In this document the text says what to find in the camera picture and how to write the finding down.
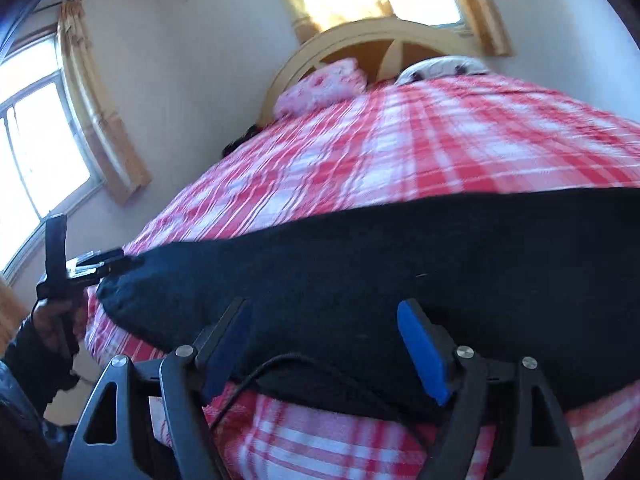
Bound side window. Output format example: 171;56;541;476
0;35;107;283

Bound black pants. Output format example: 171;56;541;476
95;187;640;421

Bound white pillow with black pattern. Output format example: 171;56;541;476
394;56;488;85

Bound cream wooden headboard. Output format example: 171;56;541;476
257;20;473;128

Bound dark patterned cloth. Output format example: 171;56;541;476
221;125;261;157

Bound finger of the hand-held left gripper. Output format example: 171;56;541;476
75;247;126;267
77;257;132;282

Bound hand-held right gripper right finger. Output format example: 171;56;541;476
396;299;585;480

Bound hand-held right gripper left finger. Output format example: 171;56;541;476
62;297;253;480

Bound wooden furniture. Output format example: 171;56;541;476
0;277;31;356

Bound person's left forearm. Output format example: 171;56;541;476
0;317;81;480

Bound black cable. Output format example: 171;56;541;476
207;352;431;461

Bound pink floral pillow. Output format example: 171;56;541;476
274;57;368;117

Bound person's left hand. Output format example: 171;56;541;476
31;296;87;361

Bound yellow patterned curtain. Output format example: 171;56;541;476
267;0;396;43
56;0;152;206
442;0;513;57

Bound bed with red plaid sheet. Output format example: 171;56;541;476
82;72;640;480

